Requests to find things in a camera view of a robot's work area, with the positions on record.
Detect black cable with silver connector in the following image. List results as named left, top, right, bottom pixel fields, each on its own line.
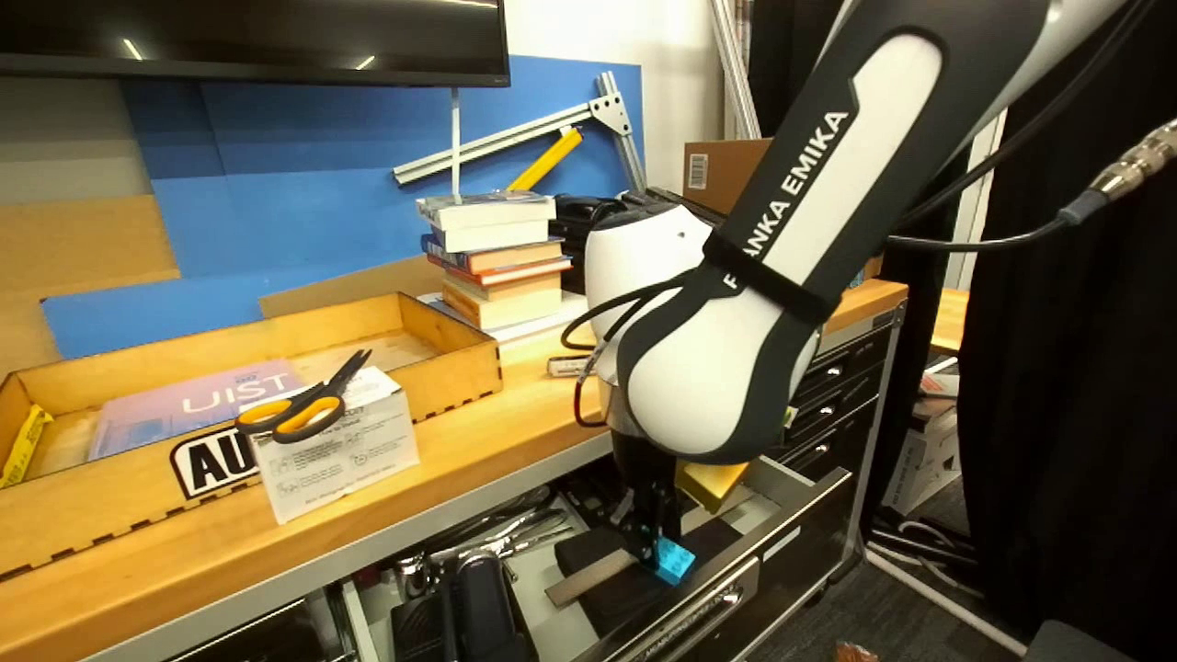
left=879, top=115, right=1177, bottom=256

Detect black monitor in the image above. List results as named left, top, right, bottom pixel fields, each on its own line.
left=0, top=0, right=516, bottom=93

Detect thick black camera cable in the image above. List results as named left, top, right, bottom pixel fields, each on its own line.
left=571, top=274, right=682, bottom=434

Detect black curtain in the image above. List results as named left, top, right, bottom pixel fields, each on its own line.
left=953, top=0, right=1177, bottom=662

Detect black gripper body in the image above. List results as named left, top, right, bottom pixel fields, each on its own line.
left=605, top=423, right=681, bottom=522

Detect thin reddish brown book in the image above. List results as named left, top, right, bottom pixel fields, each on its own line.
left=418, top=236, right=577, bottom=285

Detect open black metal drawer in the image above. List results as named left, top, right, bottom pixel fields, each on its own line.
left=537, top=453, right=864, bottom=662

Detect white floor object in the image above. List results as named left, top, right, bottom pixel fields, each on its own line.
left=879, top=364, right=973, bottom=522

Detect lavender UIST booklet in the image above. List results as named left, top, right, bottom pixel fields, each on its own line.
left=84, top=358, right=312, bottom=464

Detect yellow ruler piece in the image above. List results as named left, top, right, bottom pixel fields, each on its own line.
left=0, top=402, right=53, bottom=494

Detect thin white rod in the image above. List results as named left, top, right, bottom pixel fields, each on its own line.
left=447, top=83, right=468, bottom=205

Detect leaning silver metal profile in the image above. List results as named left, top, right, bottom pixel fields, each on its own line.
left=705, top=0, right=765, bottom=146

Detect aluminium bracket rail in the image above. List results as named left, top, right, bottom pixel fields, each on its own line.
left=389, top=68, right=647, bottom=195

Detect yellow flat bar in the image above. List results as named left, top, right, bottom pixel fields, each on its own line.
left=505, top=125, right=589, bottom=198

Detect blue wall board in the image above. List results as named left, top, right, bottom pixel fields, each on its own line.
left=40, top=50, right=647, bottom=360

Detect black white lettered sticker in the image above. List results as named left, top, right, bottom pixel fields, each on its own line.
left=164, top=425, right=268, bottom=502

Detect small blue block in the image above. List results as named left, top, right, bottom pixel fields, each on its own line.
left=651, top=533, right=701, bottom=592

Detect flat grey wooden strip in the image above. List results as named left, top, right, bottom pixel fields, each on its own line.
left=540, top=544, right=642, bottom=613

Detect wooden tray box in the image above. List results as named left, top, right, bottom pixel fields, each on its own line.
left=0, top=285, right=506, bottom=580

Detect brown cardboard box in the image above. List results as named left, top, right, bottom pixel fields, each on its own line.
left=681, top=135, right=777, bottom=225

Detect yellow handled scissors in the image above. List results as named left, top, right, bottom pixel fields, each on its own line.
left=232, top=344, right=375, bottom=445

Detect white paper sheet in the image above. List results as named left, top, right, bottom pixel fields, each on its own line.
left=246, top=364, right=423, bottom=528

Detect closed drawer with silver handle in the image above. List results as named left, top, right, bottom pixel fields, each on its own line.
left=807, top=319, right=898, bottom=386
left=778, top=409, right=884, bottom=482
left=788, top=364, right=888, bottom=434

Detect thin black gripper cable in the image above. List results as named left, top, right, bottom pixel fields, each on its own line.
left=554, top=285, right=642, bottom=360

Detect thick beige book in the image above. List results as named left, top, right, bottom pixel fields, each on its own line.
left=438, top=268, right=571, bottom=337

